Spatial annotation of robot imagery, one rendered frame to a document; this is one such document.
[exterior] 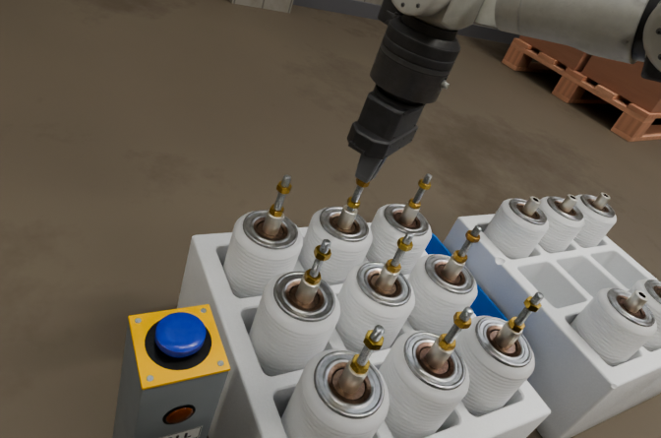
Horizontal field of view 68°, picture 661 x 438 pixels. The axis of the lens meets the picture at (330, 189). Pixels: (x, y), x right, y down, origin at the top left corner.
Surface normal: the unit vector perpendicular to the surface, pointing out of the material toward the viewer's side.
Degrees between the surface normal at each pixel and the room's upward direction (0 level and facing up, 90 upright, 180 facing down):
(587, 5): 86
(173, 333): 0
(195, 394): 90
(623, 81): 90
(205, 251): 0
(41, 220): 0
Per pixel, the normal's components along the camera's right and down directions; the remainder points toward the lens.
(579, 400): -0.85, 0.03
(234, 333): 0.31, -0.79
